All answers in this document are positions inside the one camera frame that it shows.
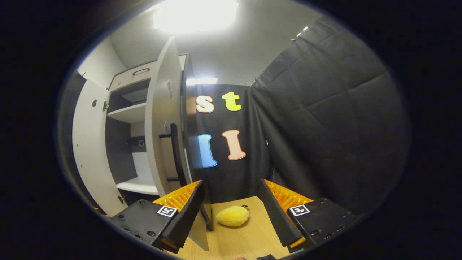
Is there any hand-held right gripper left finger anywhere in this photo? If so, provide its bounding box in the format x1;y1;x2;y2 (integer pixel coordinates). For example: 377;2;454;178
109;180;205;254

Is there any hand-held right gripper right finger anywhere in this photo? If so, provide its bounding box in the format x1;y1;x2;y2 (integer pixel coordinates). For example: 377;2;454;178
258;178;358;253

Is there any white cabinet door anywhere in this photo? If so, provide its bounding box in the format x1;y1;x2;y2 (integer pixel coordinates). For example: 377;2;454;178
72;79;128;216
144;36;213;251

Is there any grey and white cabinet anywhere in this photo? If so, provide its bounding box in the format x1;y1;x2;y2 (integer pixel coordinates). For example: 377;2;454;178
105;54;197;206

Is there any grey cabinet drawer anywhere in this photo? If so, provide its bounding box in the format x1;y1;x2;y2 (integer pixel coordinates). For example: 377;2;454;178
108;60;186;92

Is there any yellow plush toy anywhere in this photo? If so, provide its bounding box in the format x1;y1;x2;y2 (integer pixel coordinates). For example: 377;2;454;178
216;205;250;227

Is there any large ceiling light panel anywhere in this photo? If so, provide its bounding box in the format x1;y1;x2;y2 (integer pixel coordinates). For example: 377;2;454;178
153;0;239;33

